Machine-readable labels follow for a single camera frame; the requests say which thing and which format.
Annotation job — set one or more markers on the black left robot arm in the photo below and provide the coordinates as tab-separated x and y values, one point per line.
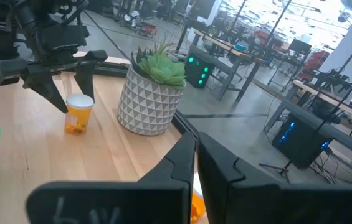
1	40

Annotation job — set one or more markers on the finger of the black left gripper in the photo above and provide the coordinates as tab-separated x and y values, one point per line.
43	85
87	74

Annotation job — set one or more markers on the black tripod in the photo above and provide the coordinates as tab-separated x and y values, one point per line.
283	169

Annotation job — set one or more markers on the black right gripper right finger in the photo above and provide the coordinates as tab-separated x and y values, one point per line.
272	205

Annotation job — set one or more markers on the red chair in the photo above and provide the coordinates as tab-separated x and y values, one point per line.
317	59

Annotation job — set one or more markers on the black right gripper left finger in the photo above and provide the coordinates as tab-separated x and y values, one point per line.
116	202

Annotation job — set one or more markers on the black computer blue lights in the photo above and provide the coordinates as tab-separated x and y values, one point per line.
300	146

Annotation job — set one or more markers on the orange pill bottle white cap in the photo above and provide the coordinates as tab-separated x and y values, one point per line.
77	119
198	207

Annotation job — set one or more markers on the succulent in patterned white pot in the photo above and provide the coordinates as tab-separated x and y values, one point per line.
146	105

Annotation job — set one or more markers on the wooden table metal legs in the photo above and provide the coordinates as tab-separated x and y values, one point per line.
325	96
225	46

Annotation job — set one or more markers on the black computer green lights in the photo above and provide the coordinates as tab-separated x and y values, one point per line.
199	70

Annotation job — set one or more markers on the red crate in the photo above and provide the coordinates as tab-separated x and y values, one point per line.
147	29

